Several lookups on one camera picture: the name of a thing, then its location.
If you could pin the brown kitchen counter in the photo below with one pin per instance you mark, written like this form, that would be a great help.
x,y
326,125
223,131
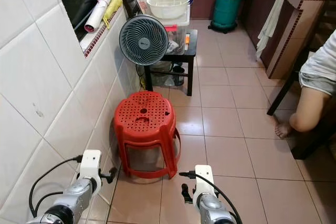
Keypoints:
x,y
294,30

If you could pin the grey round fan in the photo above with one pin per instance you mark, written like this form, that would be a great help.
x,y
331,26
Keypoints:
x,y
143,40

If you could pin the white hanging towel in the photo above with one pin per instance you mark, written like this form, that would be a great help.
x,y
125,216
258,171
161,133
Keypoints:
x,y
272,19

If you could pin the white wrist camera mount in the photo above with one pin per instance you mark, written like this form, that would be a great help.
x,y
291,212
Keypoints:
x,y
90,162
203,178

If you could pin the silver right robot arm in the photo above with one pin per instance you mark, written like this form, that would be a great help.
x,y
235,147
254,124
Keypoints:
x,y
212,209

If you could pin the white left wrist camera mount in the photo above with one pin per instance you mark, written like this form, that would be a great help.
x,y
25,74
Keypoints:
x,y
90,162

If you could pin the yellow cloth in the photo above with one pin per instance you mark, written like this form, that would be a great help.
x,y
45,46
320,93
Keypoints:
x,y
114,8

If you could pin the red plastic stool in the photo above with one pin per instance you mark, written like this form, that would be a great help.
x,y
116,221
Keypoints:
x,y
144,115

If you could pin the white paper roll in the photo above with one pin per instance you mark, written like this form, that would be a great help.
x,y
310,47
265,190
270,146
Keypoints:
x,y
101,6

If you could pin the black side table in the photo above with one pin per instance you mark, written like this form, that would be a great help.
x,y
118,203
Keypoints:
x,y
189,59

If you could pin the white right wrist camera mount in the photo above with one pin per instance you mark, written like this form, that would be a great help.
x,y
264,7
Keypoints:
x,y
203,178

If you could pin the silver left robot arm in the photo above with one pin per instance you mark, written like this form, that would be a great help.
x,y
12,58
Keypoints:
x,y
76,198

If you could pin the person's grey shorts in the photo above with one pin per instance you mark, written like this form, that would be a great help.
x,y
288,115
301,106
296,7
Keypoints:
x,y
320,61

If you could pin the person's bare leg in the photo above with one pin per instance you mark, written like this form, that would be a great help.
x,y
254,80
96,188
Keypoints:
x,y
310,109

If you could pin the green gas cylinder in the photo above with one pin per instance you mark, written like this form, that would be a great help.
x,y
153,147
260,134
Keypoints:
x,y
226,9

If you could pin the clear plastic storage box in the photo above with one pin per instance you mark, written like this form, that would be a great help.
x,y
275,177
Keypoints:
x,y
178,34

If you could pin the white plastic basin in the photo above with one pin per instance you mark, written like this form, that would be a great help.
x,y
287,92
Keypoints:
x,y
168,4

